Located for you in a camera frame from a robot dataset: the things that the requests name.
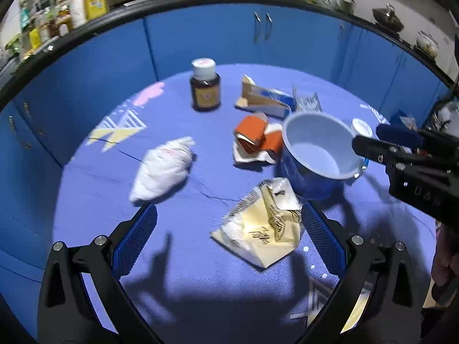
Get torn blue white carton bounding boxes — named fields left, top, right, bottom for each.
left=235, top=75, right=297, bottom=120

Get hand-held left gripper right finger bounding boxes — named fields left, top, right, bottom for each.
left=294, top=201, right=425, bottom=344

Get white plastic bottle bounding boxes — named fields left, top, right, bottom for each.
left=69, top=0, right=87, bottom=29

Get blue lower kitchen cabinets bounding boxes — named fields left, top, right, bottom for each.
left=0, top=7, right=459, bottom=330

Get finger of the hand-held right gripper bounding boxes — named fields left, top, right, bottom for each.
left=376, top=123, right=425, bottom=150
left=351, top=135, right=399, bottom=168

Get clear plastic wrapper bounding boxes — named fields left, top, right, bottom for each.
left=292, top=87, right=321, bottom=114

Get black kitchen countertop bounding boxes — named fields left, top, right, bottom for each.
left=0, top=0, right=459, bottom=104

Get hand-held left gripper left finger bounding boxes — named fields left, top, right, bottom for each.
left=38, top=204, right=163, bottom=344

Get dark wok with lid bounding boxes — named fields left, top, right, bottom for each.
left=372, top=3, right=404, bottom=32

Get brown bottle with white cap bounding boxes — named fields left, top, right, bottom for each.
left=189, top=58, right=221, bottom=112

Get person's right hand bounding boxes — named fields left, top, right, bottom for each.
left=431, top=220, right=459, bottom=288

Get yellow white food wrapper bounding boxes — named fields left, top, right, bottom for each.
left=210, top=177, right=305, bottom=269

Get orange white crumpled packaging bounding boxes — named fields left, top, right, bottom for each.
left=232, top=112, right=287, bottom=165

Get small white cup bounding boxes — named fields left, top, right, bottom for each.
left=351, top=118, right=374, bottom=139

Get row of condiment bottles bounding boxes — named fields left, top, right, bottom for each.
left=16, top=5, right=71, bottom=52

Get white plastic bag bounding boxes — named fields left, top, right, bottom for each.
left=129, top=136, right=197, bottom=202

